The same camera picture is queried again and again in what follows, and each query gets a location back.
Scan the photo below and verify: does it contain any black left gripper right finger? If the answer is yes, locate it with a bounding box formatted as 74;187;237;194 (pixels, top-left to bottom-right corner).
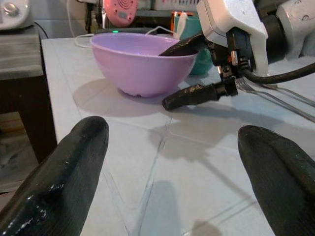
237;124;315;236

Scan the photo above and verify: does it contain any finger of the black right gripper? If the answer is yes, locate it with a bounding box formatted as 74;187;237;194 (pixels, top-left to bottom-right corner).
161;82;225;112
158;32;208;57

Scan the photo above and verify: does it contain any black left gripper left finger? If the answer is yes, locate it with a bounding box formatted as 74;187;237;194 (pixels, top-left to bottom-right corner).
0;116;110;236

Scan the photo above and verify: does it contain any purple plastic bowl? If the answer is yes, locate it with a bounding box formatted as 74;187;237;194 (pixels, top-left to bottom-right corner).
90;32;199;98

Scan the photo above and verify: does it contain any teal plastic cup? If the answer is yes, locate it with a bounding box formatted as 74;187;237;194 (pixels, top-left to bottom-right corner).
186;16;213;76

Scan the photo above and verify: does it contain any white plastic utensil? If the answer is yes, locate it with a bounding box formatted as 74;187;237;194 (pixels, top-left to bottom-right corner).
173;12;188;40

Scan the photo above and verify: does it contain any silver metal fork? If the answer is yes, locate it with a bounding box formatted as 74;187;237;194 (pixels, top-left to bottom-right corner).
235;77;315;123

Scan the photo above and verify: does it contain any black device with green light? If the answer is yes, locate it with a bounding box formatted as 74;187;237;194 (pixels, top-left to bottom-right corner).
94;27;158;35

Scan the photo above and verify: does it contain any pink round appliance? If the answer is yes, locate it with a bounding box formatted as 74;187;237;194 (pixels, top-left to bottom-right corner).
103;0;139;29

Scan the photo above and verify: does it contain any grey wooden side table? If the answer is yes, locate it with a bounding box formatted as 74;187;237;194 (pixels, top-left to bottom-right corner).
0;25;59;165

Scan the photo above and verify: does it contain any white kitchen appliance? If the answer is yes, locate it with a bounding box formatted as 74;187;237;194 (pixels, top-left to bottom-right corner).
0;0;35;31

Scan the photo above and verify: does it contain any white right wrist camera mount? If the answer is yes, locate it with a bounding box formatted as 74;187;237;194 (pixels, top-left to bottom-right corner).
196;0;269;76

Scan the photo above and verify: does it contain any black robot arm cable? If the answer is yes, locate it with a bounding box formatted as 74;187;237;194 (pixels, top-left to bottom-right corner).
236;61;315;86

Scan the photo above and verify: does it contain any thin white cable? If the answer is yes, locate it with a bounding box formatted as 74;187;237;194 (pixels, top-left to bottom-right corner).
66;0;178;48

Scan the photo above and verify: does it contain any thin black power cable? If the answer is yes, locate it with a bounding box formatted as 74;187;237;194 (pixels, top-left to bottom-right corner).
33;21;49;40

